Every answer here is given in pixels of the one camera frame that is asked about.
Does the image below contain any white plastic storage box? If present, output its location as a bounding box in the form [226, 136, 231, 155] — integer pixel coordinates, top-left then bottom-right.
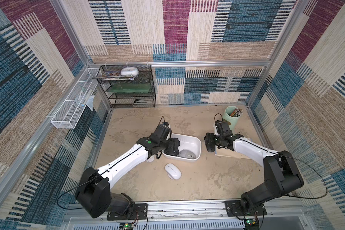
[163, 133, 202, 163]

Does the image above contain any grey white mouse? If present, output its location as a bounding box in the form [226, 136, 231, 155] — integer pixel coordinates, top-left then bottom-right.
[178, 149, 196, 160]

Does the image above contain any white slim mouse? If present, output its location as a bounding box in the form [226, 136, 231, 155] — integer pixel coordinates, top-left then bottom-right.
[165, 163, 182, 180]

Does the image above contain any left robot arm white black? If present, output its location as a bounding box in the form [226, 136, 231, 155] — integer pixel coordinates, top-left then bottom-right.
[75, 137, 180, 219]

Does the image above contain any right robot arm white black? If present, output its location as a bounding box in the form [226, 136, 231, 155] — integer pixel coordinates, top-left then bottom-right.
[204, 133, 304, 214]

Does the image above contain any beige notebook blue spine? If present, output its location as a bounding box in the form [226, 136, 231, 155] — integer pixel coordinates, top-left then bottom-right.
[213, 126, 251, 160]

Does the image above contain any mint green pencil cup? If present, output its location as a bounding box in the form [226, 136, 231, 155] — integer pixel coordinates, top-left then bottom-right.
[223, 106, 240, 131]

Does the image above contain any bundle of pencils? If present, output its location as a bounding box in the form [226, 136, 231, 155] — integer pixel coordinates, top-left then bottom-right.
[229, 108, 242, 117]

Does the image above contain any black stapler bottom shelf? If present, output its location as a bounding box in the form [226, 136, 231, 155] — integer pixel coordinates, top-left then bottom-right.
[134, 99, 153, 104]

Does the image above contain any green folder on shelf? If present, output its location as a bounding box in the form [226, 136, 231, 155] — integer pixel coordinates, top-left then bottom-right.
[106, 83, 152, 93]

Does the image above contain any white round device on shelf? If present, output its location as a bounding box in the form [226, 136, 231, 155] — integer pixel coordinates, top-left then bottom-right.
[120, 67, 139, 77]

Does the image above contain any magazine on top shelf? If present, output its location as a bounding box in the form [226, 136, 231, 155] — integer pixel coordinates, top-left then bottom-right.
[93, 71, 135, 81]

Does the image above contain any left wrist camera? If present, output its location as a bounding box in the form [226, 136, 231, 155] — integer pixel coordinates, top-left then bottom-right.
[155, 122, 171, 140]

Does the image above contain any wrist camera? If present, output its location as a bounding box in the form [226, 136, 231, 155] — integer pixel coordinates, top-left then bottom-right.
[215, 121, 233, 138]
[155, 122, 171, 140]

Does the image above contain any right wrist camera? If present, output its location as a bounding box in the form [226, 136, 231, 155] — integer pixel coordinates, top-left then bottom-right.
[215, 121, 233, 138]

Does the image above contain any black wire shelf rack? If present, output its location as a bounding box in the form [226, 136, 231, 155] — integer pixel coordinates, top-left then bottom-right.
[94, 65, 156, 109]

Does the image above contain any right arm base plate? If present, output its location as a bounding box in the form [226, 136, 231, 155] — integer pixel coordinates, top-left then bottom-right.
[224, 200, 267, 217]

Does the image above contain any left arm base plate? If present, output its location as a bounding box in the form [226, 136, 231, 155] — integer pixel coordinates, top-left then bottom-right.
[106, 203, 149, 221]

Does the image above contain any white wire wall basket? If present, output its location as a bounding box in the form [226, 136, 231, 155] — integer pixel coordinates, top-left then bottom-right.
[51, 68, 98, 129]

